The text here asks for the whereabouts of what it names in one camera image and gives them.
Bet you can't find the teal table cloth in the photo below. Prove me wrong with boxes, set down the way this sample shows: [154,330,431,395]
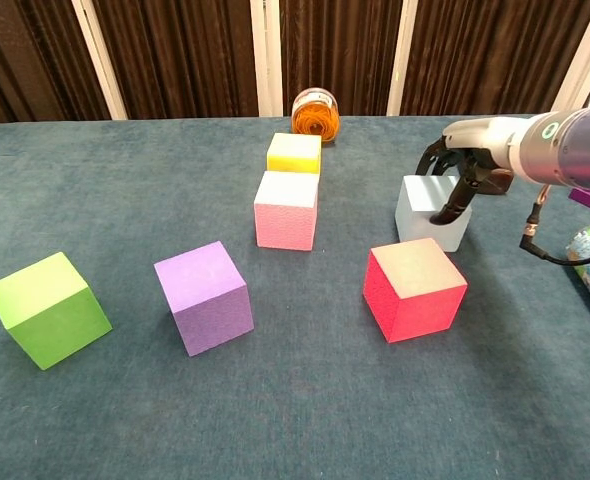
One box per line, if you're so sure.
[0,114,590,480]

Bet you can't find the light blue foam cube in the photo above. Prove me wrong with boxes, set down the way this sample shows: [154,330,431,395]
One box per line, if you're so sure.
[394,174,473,253]

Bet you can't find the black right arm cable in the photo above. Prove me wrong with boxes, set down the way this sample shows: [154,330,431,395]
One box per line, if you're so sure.
[518,184,586,265]

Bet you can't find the red foam cube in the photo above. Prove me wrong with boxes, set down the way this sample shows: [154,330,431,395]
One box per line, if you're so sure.
[362,237,469,345]

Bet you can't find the yellow foam cube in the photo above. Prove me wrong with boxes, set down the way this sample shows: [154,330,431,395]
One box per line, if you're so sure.
[266,132,323,175]

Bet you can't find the purple foam cube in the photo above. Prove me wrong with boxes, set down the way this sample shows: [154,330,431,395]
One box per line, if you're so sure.
[153,240,255,358]

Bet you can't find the pink foam cube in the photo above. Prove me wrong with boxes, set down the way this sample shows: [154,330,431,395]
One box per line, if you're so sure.
[253,170,320,252]

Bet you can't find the orange snack jar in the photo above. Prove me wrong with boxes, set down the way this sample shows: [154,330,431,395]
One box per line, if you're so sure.
[291,87,341,144]

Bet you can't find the white frame pole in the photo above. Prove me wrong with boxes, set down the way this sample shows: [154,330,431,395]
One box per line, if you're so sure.
[249,0,284,118]
[71,0,129,121]
[386,0,416,117]
[549,0,590,115]

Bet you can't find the dark brown curtain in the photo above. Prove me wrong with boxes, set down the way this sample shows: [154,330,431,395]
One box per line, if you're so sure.
[0,0,590,126]

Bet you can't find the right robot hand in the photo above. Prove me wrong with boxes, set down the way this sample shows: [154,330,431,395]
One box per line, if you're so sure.
[414,116,525,227]

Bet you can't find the green foam cube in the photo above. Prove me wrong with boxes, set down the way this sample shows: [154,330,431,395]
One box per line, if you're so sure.
[0,251,113,372]

